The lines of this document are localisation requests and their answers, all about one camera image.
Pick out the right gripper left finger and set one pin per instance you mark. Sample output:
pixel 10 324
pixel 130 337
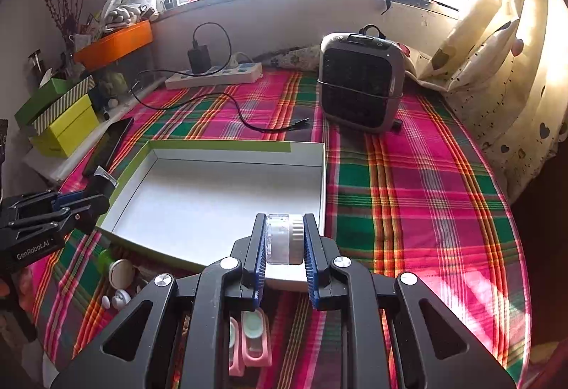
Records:
pixel 137 348

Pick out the black charger with cable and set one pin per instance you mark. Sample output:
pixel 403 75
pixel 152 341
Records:
pixel 201 65

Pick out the striped white box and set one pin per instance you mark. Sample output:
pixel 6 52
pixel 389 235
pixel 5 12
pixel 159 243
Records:
pixel 55 110

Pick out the small white round jar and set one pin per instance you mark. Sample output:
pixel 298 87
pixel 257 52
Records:
pixel 284 239

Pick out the white shelf board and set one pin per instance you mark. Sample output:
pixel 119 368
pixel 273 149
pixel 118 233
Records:
pixel 56 169

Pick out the yellow cardboard box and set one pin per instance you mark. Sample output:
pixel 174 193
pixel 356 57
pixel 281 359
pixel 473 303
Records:
pixel 67 133

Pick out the black smartphone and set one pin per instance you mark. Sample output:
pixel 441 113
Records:
pixel 107 146

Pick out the cream heart curtain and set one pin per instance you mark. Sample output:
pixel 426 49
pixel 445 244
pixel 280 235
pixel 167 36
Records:
pixel 503 71

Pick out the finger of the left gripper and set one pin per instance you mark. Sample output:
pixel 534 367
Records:
pixel 48 200
pixel 20 219

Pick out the white round hook knob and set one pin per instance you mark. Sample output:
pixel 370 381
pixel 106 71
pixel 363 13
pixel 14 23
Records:
pixel 118 301

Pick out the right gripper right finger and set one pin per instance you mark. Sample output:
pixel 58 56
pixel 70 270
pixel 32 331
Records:
pixel 394 328

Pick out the green white shallow box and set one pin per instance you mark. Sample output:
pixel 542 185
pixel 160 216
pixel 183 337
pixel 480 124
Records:
pixel 185 202

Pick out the white power strip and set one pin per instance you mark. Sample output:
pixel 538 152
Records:
pixel 244 73

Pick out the grey black space heater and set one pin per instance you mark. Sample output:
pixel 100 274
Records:
pixel 361 79

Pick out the pink clip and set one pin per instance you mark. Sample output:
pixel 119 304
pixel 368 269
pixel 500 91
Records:
pixel 256 344
pixel 236 364

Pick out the orange tray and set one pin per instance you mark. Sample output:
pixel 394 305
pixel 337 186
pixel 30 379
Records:
pixel 114 46

